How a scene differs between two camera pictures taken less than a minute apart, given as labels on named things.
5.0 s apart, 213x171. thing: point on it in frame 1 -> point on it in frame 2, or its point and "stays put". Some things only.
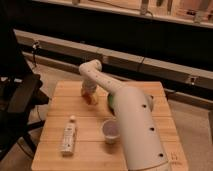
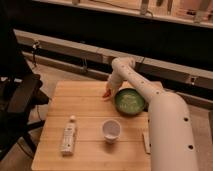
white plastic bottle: (68, 139) stays put
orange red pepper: (90, 98) -> (107, 94)
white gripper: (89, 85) -> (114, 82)
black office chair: (20, 93) stays put
